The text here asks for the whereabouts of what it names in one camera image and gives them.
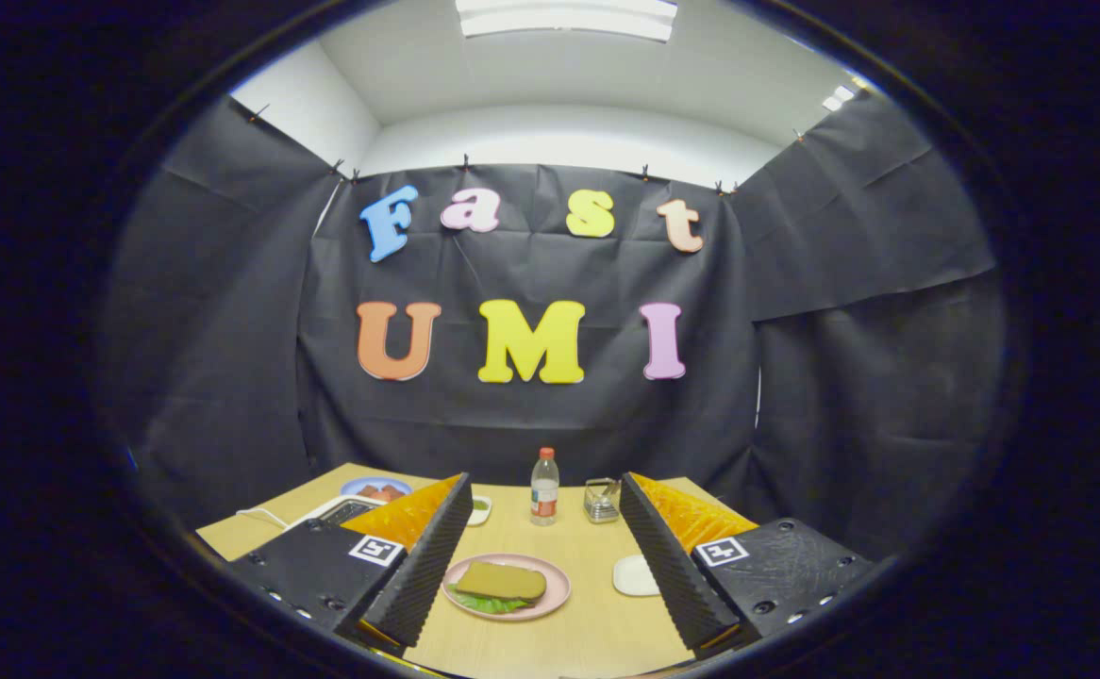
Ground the clear water bottle red cap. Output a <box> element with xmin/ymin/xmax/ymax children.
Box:
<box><xmin>530</xmin><ymin>447</ymin><xmax>560</xmax><ymax>527</ymax></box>

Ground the pink plate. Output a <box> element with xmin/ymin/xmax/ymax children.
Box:
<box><xmin>442</xmin><ymin>553</ymin><xmax>573</xmax><ymax>622</ymax></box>

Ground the small white square dish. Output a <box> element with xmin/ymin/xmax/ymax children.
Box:
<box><xmin>612</xmin><ymin>554</ymin><xmax>664</xmax><ymax>598</ymax></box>

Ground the blue plate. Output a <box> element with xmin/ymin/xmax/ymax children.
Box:
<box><xmin>340</xmin><ymin>476</ymin><xmax>414</xmax><ymax>501</ymax></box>

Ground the metal wire basket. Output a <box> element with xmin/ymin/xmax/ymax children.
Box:
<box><xmin>583</xmin><ymin>477</ymin><xmax>623</xmax><ymax>524</ymax></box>

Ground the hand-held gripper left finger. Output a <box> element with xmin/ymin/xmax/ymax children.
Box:
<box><xmin>226</xmin><ymin>472</ymin><xmax>475</xmax><ymax>659</ymax></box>

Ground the white toaster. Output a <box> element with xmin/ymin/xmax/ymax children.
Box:
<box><xmin>286</xmin><ymin>494</ymin><xmax>389</xmax><ymax>534</ymax></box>

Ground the green lettuce leaf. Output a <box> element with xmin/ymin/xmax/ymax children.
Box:
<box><xmin>446</xmin><ymin>583</ymin><xmax>537</xmax><ymax>616</ymax></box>

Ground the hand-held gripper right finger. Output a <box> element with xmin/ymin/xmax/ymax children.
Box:
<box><xmin>618</xmin><ymin>472</ymin><xmax>876</xmax><ymax>661</ymax></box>

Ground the brown toast slice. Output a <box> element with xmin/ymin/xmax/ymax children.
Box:
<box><xmin>456</xmin><ymin>560</ymin><xmax>548</xmax><ymax>603</ymax></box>

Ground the large ceiling light panel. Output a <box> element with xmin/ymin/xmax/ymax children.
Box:
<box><xmin>454</xmin><ymin>0</ymin><xmax>679</xmax><ymax>43</ymax></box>

